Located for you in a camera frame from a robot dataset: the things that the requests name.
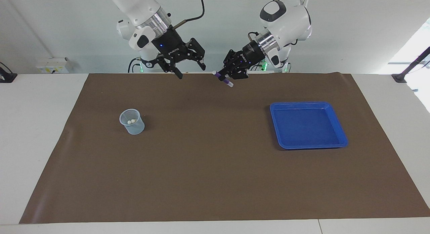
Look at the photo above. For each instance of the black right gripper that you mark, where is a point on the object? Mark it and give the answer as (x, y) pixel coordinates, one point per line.
(171, 46)

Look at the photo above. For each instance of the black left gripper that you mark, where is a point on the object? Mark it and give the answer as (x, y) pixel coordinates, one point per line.
(252, 54)

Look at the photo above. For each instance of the purple highlighter pen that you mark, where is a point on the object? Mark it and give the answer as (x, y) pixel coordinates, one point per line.
(218, 74)

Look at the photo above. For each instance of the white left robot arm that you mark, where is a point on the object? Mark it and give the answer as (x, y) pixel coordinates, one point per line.
(289, 19)

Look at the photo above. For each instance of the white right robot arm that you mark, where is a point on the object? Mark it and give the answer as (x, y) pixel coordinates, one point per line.
(137, 5)

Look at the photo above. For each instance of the translucent plastic cup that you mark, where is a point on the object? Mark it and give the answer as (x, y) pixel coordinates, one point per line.
(136, 128)

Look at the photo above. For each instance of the blue plastic tray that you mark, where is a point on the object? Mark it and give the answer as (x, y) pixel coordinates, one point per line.
(309, 126)

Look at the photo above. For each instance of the brown table mat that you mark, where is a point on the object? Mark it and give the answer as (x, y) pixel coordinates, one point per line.
(215, 160)

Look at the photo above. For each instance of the black angled stand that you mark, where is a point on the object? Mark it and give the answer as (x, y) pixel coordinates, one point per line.
(408, 69)

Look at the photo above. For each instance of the small black table clamp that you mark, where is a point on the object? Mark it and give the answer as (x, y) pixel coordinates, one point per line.
(6, 77)

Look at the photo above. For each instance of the white wall socket box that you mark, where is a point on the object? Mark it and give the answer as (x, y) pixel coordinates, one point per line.
(53, 66)

